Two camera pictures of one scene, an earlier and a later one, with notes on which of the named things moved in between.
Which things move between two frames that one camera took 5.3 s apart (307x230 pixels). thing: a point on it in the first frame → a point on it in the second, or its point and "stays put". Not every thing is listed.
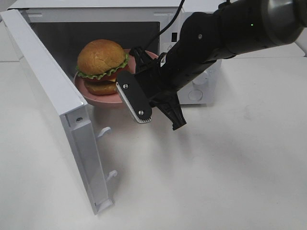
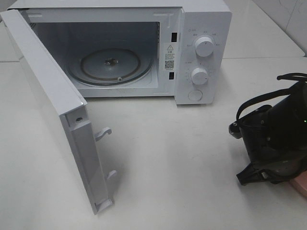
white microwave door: [86, 142] stays put
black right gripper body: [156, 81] → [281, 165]
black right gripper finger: [144, 62] → [251, 174]
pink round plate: [107, 99] → [300, 182]
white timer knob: [201, 79] stays put
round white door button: [195, 95] stays put
